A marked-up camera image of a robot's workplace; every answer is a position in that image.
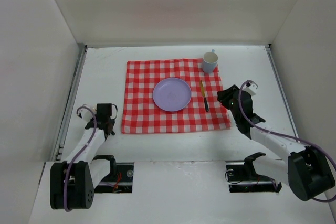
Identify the light blue mug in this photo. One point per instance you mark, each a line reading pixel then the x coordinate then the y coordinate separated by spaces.
pixel 209 61

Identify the left aluminium table rail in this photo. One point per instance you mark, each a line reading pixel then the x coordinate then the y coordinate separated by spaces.
pixel 61 136

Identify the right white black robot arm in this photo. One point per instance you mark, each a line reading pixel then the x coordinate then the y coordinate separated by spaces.
pixel 303 166

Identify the lilac plastic plate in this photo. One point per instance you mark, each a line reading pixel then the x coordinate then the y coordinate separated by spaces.
pixel 172 94

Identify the aluminium table rail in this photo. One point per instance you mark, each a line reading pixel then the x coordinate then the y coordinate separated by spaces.
pixel 274 68
pixel 61 136

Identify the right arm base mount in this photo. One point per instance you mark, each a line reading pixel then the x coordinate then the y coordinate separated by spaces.
pixel 242 178

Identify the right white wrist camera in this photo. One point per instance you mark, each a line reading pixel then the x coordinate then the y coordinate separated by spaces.
pixel 251 88

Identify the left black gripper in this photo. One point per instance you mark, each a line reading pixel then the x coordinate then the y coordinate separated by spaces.
pixel 105 126

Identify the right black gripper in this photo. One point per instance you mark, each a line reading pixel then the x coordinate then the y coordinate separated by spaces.
pixel 226 98

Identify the red white checkered cloth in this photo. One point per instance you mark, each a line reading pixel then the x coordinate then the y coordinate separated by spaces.
pixel 141 115

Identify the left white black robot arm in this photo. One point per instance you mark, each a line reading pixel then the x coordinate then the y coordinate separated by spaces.
pixel 73 181

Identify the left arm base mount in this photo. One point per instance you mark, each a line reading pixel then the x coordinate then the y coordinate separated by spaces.
pixel 118 182

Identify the right aluminium table rail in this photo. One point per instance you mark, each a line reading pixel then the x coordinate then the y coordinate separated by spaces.
pixel 274 68

